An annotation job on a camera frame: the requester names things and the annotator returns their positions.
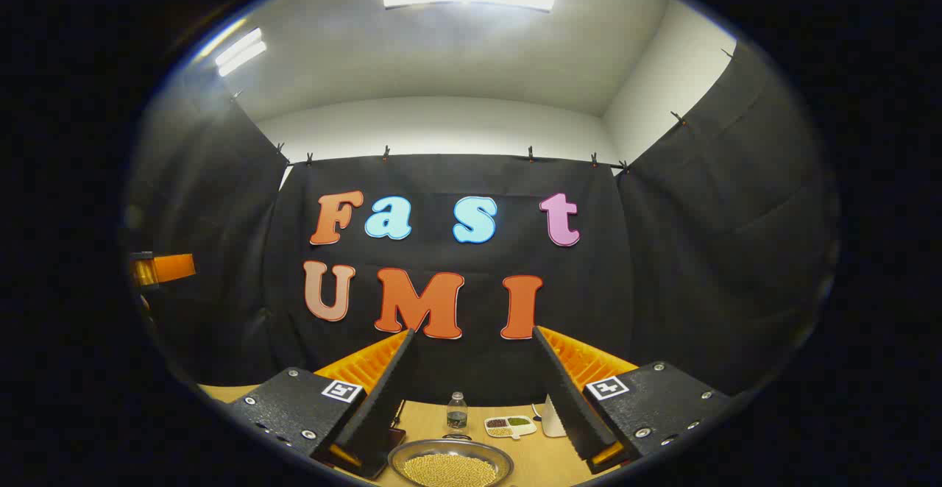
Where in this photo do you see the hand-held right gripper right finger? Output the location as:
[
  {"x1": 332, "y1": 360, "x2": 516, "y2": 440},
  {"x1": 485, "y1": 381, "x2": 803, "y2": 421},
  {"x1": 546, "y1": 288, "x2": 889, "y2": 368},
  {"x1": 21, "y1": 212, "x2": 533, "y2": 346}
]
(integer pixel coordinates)
[{"x1": 531, "y1": 325, "x2": 733, "y2": 474}]

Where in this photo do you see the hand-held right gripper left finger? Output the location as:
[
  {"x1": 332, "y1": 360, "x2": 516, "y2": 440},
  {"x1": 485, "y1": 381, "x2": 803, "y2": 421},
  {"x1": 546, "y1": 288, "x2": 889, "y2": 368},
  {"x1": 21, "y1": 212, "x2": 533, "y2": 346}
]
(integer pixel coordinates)
[{"x1": 221, "y1": 329, "x2": 417, "y2": 480}]

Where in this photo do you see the stainless steel pot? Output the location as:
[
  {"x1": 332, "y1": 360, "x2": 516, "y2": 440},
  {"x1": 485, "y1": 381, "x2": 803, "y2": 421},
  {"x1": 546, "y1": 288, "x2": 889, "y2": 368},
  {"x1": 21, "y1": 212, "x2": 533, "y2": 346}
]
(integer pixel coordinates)
[{"x1": 388, "y1": 438, "x2": 514, "y2": 487}]

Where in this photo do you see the white toaster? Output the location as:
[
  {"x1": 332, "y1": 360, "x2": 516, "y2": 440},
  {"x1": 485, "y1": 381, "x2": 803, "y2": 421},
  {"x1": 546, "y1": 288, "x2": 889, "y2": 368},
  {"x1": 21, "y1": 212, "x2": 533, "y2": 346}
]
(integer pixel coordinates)
[{"x1": 541, "y1": 395, "x2": 567, "y2": 438}]

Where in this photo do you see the white divided bean dish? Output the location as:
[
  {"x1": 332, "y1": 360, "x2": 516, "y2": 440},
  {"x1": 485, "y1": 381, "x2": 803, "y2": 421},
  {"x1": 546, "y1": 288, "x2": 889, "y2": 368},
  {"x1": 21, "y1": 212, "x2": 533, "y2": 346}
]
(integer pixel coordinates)
[{"x1": 484, "y1": 415, "x2": 538, "y2": 441}]

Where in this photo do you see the pile of yellow soybeans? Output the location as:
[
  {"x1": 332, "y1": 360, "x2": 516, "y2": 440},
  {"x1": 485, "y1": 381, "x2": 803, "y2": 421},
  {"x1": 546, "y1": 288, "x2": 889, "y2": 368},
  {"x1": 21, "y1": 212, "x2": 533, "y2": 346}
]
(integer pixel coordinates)
[{"x1": 403, "y1": 454, "x2": 497, "y2": 487}]

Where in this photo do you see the small ceiling light panel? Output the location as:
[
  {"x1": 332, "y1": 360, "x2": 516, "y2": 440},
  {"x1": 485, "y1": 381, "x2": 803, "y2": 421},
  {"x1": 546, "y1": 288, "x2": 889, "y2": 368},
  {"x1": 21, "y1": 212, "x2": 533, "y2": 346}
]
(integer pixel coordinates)
[{"x1": 215, "y1": 27, "x2": 268, "y2": 77}]

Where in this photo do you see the black backdrop cloth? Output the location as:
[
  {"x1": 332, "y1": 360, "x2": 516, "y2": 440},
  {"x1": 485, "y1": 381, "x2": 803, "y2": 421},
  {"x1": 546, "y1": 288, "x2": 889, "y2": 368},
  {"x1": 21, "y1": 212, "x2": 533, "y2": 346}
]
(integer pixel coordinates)
[{"x1": 125, "y1": 42, "x2": 840, "y2": 407}]

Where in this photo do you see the row of black cloth clips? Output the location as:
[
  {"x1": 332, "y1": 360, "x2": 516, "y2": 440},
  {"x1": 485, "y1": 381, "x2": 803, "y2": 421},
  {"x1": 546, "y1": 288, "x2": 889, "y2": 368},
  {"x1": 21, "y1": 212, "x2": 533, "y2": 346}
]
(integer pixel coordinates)
[{"x1": 230, "y1": 46, "x2": 737, "y2": 175}]

